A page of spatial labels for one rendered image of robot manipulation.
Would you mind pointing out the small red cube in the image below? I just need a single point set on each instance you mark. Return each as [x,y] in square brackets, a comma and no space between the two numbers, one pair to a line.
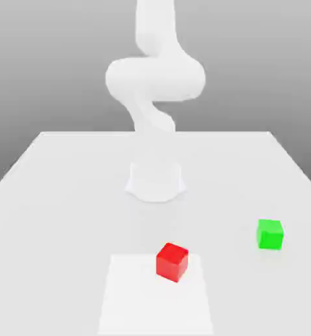
[171,262]

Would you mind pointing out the small green cube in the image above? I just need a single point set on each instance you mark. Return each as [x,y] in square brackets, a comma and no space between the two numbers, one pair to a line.
[270,234]

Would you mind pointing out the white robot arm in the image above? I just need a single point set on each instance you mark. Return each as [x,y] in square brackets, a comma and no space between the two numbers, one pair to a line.
[155,78]

